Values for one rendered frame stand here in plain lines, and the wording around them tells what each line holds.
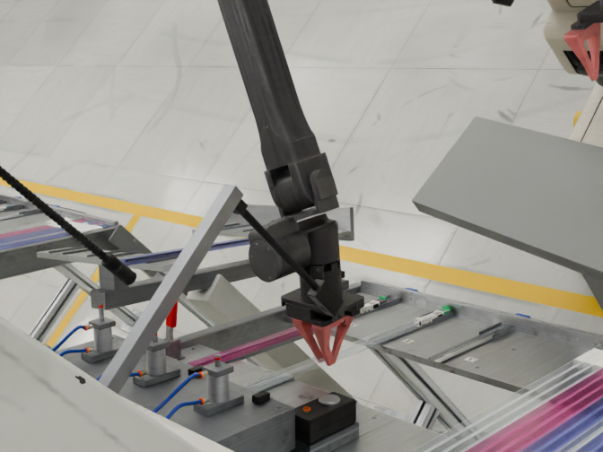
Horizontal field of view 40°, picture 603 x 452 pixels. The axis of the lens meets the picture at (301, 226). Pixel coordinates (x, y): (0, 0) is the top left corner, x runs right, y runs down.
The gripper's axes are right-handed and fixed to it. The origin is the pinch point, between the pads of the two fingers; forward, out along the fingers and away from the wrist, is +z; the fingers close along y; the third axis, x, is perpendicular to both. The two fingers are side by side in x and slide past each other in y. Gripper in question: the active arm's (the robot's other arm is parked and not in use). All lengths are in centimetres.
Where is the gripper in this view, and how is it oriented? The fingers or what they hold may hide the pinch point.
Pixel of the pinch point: (327, 357)
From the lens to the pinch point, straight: 117.6
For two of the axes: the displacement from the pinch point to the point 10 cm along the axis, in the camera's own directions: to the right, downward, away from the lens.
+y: 7.2, 1.4, -6.8
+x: 6.9, -2.6, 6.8
